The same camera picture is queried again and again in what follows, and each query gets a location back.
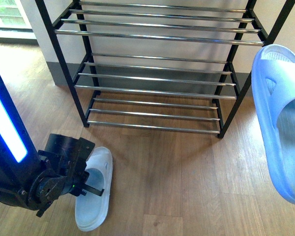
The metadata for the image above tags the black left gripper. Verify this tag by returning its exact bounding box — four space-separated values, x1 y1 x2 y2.
27 134 104 217

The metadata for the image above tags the light blue slipper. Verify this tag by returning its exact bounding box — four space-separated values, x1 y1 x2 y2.
75 147 113 232
251 44 295 205

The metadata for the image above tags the black metal shoe rack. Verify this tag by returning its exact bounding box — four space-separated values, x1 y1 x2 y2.
36 0 295 138

